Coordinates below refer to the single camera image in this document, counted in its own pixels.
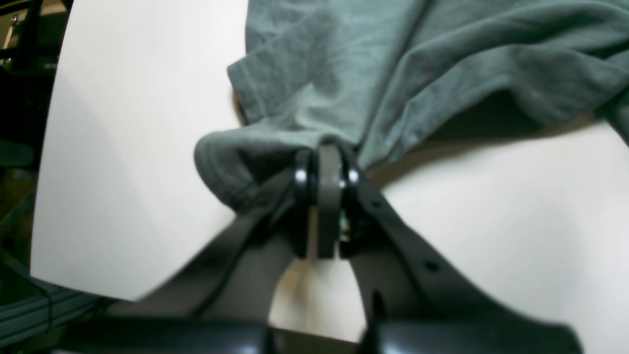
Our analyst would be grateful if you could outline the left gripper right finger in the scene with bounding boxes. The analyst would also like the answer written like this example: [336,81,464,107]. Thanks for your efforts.
[317,140,582,354]

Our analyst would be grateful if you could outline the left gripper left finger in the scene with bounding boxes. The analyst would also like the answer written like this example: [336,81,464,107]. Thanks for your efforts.
[54,149,315,354]

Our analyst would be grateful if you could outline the dark grey t-shirt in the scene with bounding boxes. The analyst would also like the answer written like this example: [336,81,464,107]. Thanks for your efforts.
[195,0,628,210]

